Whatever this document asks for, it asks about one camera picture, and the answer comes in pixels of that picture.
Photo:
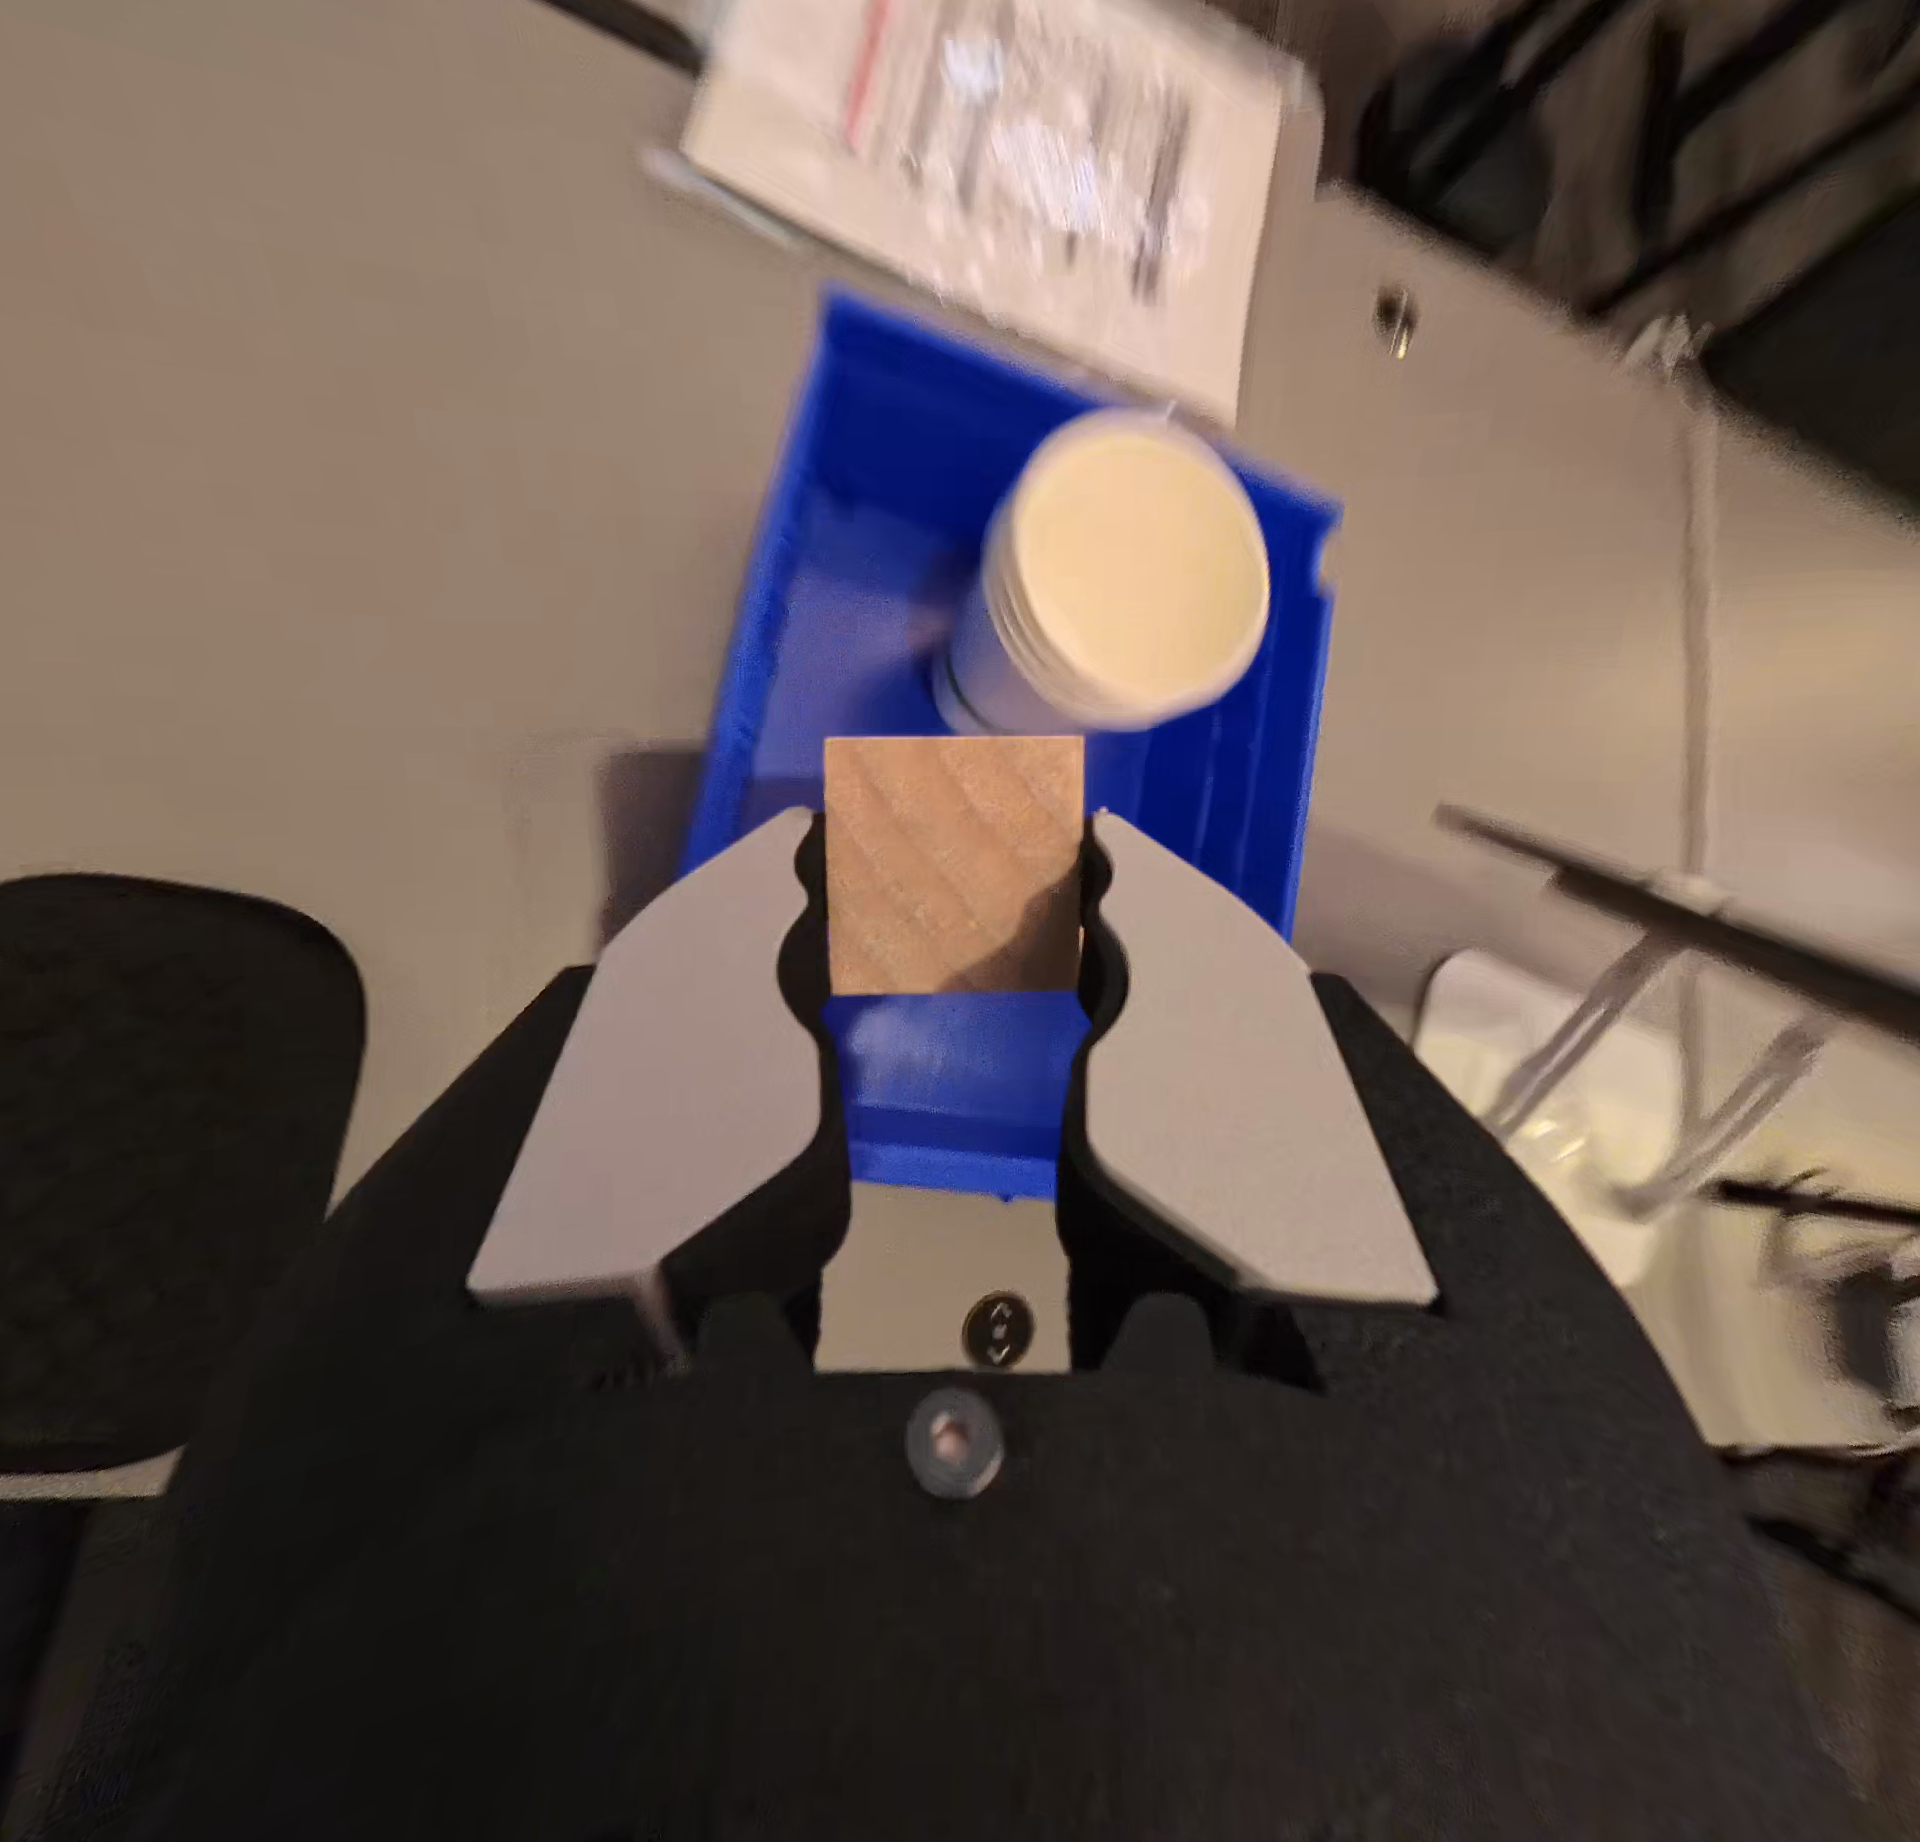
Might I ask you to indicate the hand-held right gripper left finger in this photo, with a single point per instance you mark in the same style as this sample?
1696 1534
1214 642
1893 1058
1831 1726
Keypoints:
661 1079

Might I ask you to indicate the blue plastic bin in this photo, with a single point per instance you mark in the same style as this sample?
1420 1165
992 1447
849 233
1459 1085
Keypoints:
841 599

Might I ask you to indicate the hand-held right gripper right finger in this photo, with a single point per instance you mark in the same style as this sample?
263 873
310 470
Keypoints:
1246 1093

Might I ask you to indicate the paper sheet in plastic sleeve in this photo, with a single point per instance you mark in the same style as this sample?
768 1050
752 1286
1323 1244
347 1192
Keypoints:
976 147

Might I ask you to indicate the round metal desk button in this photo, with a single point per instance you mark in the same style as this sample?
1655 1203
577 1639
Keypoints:
999 1328

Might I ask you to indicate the instruction sheet on wooden stand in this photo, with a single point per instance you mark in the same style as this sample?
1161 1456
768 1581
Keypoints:
1531 1064

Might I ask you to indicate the wooden cube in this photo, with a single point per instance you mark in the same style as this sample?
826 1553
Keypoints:
951 868

